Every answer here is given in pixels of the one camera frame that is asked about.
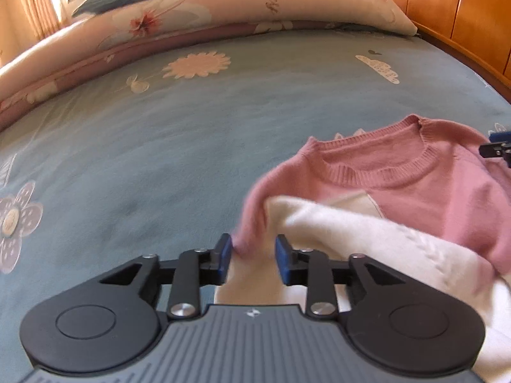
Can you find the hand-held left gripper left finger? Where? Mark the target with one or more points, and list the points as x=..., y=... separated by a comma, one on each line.
x=223, y=257

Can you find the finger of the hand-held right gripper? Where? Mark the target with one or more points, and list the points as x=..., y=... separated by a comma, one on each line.
x=497, y=149

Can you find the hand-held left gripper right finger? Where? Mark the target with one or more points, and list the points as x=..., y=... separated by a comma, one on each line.
x=284, y=261

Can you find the pink and white sweater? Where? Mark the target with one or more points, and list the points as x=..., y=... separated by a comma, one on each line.
x=439, y=191

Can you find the blue floral bed sheet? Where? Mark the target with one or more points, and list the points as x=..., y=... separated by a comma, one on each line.
x=159, y=147

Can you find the wooden bed headboard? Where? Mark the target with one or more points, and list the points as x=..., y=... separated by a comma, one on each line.
x=459, y=4

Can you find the beige floral folded quilt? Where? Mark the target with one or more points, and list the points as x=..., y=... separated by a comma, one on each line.
x=239, y=8

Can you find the pink patterned curtain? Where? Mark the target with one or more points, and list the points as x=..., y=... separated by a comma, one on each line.
x=38, y=0

